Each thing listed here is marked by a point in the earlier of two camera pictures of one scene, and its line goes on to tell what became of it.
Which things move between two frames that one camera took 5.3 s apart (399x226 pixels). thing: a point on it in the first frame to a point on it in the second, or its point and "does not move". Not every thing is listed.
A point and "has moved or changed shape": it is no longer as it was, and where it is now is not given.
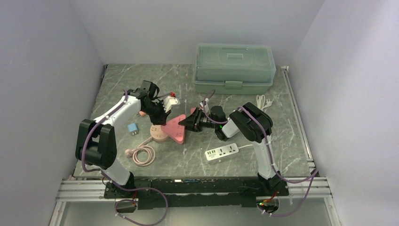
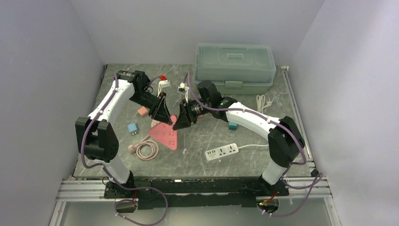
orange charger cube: x=142 y=113 does not move
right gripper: x=193 y=123 to x=186 y=116
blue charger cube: x=133 y=129 does not move
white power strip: x=221 y=151 does not move
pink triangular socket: x=174 y=130 has moved or changed shape
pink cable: x=134 y=152 has moved or changed shape
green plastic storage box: x=234 y=68 does not move
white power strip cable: x=261 y=103 does not move
